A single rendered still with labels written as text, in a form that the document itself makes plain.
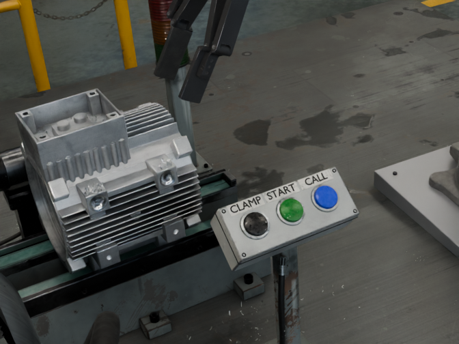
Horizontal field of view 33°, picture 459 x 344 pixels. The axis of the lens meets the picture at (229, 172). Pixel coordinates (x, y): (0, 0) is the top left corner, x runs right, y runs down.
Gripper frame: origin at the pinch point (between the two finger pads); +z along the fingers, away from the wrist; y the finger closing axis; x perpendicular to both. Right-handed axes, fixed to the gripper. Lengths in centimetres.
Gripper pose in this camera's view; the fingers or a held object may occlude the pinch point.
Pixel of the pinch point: (183, 69)
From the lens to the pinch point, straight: 103.2
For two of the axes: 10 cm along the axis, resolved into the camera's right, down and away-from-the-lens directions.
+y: 4.6, 4.5, -7.6
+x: 8.0, 1.5, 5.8
